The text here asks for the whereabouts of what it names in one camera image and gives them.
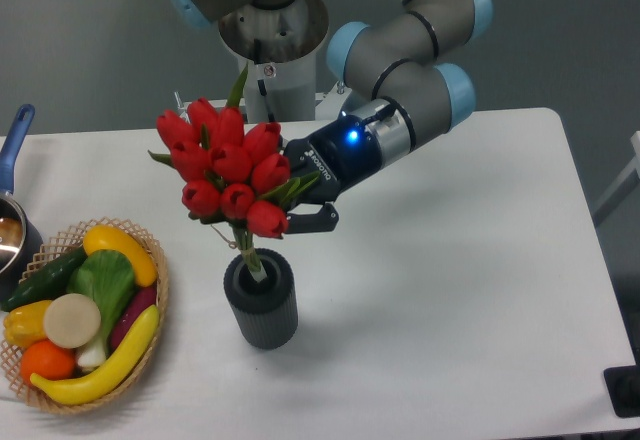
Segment green bok choy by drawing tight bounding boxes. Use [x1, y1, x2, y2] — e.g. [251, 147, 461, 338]
[66, 250, 136, 373]

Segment blue handled saucepan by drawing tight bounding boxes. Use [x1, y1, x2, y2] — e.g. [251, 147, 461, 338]
[1, 104, 43, 301]

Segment white metal base frame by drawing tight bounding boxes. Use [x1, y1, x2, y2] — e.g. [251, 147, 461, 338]
[172, 79, 357, 128]

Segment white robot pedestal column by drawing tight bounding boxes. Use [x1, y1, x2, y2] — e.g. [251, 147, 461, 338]
[218, 0, 329, 123]

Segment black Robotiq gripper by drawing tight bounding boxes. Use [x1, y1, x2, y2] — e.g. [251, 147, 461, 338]
[284, 115, 382, 235]

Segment black device at table edge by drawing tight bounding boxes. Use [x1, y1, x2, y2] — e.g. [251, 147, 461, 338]
[603, 365, 639, 418]

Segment yellow bell pepper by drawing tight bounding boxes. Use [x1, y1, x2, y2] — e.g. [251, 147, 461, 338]
[3, 300, 52, 349]

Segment purple eggplant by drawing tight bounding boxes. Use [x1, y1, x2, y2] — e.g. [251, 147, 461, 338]
[109, 285, 157, 351]

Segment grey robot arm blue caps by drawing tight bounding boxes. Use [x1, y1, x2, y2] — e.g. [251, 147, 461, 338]
[171, 0, 493, 233]

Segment red tulip bouquet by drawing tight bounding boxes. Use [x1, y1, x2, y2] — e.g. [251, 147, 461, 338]
[150, 69, 320, 283]

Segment white frame at right edge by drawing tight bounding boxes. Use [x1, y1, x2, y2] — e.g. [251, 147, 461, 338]
[591, 131, 639, 228]

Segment woven wicker basket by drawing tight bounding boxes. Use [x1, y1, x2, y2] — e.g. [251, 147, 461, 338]
[1, 218, 169, 415]

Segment orange fruit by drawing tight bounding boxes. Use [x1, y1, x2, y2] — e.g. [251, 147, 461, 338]
[20, 340, 76, 384]

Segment yellow squash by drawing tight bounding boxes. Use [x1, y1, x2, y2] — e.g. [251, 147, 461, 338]
[83, 224, 158, 287]

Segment beige round disc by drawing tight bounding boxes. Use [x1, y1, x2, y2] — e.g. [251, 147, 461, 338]
[43, 293, 101, 349]

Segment green cucumber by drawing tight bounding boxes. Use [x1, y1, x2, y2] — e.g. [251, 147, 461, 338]
[1, 248, 87, 312]

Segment yellow banana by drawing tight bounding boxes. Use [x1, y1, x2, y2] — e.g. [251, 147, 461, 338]
[30, 305, 160, 406]

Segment dark grey ribbed vase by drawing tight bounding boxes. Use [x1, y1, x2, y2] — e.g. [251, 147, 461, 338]
[223, 248, 298, 350]

